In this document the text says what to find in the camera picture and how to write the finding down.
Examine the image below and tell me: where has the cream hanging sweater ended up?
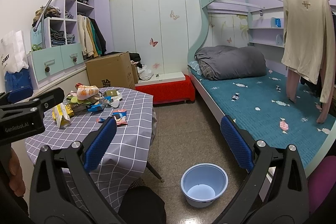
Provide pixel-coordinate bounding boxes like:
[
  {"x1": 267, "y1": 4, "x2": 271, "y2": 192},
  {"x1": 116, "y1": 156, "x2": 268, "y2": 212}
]
[{"x1": 281, "y1": 0, "x2": 335, "y2": 103}]

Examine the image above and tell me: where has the blue storage box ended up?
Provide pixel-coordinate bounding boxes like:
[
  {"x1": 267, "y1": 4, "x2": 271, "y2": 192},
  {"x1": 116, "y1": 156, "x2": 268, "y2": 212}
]
[{"x1": 5, "y1": 68, "x2": 34, "y2": 103}]

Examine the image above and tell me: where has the teal quilted mattress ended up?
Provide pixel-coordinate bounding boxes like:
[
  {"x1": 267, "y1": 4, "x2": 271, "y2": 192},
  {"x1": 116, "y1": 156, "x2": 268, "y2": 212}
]
[{"x1": 189, "y1": 69, "x2": 335, "y2": 173}]

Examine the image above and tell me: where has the purple teal shelf cabinet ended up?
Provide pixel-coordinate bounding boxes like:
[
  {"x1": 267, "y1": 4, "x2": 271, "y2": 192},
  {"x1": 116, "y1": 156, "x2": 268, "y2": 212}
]
[{"x1": 27, "y1": 0, "x2": 114, "y2": 90}]

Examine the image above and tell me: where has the white plastic bag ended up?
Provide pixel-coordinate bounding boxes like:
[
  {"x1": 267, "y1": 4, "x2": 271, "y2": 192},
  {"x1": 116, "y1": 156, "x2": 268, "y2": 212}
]
[{"x1": 137, "y1": 65, "x2": 154, "y2": 81}]

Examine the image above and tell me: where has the yellow snack carton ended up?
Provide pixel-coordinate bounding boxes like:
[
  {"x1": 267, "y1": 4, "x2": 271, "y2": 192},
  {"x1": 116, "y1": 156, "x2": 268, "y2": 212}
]
[{"x1": 52, "y1": 103, "x2": 71, "y2": 129}]

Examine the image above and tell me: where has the orange white snack bag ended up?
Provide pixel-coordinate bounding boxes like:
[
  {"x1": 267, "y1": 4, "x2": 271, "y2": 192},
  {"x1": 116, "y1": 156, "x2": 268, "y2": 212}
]
[{"x1": 76, "y1": 83, "x2": 99, "y2": 101}]

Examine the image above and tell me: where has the blue plastic trash bucket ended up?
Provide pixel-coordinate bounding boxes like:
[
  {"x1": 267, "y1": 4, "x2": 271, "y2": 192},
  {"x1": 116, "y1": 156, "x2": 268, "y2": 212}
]
[{"x1": 181, "y1": 163, "x2": 228, "y2": 208}]

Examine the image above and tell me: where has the white paper shopping bag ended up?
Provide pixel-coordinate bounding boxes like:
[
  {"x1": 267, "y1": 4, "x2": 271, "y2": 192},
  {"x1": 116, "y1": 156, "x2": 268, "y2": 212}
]
[{"x1": 1, "y1": 31, "x2": 29, "y2": 74}]

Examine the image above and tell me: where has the grey folded duvet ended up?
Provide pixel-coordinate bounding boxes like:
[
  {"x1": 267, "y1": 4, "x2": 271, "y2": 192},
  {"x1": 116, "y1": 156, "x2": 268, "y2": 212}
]
[{"x1": 195, "y1": 46, "x2": 266, "y2": 81}]

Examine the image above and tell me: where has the magenta chair seat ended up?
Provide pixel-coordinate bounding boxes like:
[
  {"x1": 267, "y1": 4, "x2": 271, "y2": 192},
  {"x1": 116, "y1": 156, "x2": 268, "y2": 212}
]
[{"x1": 308, "y1": 156, "x2": 335, "y2": 214}]

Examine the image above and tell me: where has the red white snack packet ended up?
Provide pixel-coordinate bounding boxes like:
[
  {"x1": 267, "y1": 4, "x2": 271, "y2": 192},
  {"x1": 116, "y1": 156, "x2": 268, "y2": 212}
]
[{"x1": 112, "y1": 109, "x2": 127, "y2": 126}]

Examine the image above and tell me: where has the blue snack wrapper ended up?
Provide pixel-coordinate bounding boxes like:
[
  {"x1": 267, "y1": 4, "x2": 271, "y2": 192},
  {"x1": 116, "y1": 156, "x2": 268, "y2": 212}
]
[{"x1": 87, "y1": 103, "x2": 106, "y2": 113}]

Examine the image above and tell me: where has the person's left hand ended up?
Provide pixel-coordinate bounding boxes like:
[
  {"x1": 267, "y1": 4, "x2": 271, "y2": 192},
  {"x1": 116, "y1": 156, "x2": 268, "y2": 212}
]
[{"x1": 9, "y1": 149, "x2": 26, "y2": 197}]

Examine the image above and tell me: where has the brown cardboard box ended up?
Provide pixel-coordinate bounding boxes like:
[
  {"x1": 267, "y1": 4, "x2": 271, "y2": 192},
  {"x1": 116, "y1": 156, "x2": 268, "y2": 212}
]
[{"x1": 85, "y1": 52, "x2": 135, "y2": 89}]

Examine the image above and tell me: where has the grey checked tablecloth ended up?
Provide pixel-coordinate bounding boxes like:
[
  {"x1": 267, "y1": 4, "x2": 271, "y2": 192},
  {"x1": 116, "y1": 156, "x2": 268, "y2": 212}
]
[{"x1": 25, "y1": 88, "x2": 153, "y2": 211}]

